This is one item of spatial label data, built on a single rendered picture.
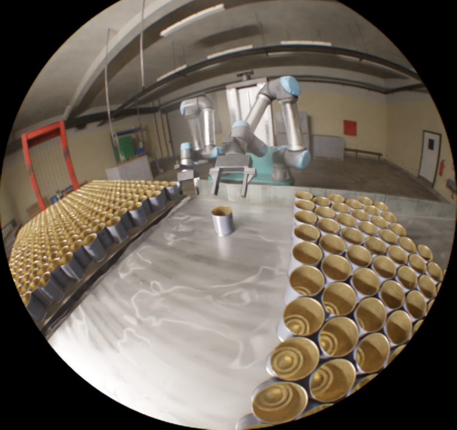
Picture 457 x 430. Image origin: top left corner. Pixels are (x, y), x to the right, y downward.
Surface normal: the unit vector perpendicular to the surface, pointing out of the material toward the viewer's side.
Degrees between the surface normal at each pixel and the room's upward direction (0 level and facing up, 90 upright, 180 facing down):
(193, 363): 0
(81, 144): 90
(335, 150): 92
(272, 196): 90
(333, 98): 90
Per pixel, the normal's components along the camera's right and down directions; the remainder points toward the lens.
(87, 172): 0.92, 0.07
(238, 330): -0.12, -0.88
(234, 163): -0.35, -0.30
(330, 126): -0.37, 0.46
